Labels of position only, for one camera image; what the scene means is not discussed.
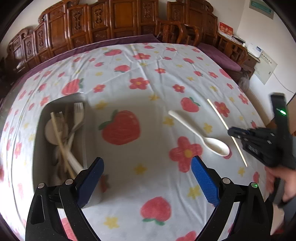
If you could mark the white plastic spoon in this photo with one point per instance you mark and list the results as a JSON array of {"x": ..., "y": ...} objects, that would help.
[{"x": 214, "y": 145}]

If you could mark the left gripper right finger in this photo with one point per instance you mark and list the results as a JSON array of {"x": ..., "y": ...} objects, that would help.
[{"x": 253, "y": 218}]

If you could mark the light bamboo chopstick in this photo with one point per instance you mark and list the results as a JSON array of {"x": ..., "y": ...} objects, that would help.
[{"x": 61, "y": 146}]

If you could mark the metal tray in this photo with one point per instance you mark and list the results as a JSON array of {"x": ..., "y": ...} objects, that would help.
[{"x": 65, "y": 142}]

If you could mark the purple mattress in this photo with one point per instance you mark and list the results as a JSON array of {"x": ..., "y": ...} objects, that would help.
[{"x": 218, "y": 57}]

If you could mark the wooden chair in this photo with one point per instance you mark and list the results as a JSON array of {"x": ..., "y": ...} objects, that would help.
[{"x": 175, "y": 32}]

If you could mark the white plastic fork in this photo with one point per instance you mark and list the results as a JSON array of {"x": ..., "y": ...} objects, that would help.
[{"x": 78, "y": 119}]

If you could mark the red sign box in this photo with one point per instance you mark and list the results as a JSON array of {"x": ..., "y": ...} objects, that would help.
[{"x": 225, "y": 30}]

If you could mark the wall notice paper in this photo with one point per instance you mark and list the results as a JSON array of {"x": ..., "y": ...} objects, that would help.
[{"x": 265, "y": 68}]

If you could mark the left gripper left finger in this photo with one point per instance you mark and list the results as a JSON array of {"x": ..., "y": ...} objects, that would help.
[{"x": 44, "y": 223}]

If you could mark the floral strawberry tablecloth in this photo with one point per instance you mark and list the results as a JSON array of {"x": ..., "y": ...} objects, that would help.
[{"x": 147, "y": 191}]

